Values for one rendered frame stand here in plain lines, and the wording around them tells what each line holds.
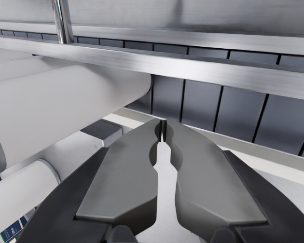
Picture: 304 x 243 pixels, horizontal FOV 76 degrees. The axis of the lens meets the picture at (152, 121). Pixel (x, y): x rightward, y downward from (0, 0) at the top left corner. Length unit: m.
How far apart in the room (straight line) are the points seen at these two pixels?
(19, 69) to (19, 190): 0.33
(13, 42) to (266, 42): 0.23
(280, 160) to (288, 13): 0.13
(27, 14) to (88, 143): 0.27
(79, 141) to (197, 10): 0.28
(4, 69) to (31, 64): 0.02
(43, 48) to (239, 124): 0.19
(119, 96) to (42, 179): 0.36
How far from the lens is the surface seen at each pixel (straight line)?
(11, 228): 0.88
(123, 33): 0.24
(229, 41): 0.19
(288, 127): 0.21
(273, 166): 0.18
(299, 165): 0.19
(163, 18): 0.27
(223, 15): 0.24
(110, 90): 0.17
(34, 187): 0.50
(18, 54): 0.37
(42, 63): 0.22
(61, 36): 0.18
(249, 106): 0.20
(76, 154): 0.41
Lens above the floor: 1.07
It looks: 50 degrees down
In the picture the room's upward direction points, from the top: 127 degrees counter-clockwise
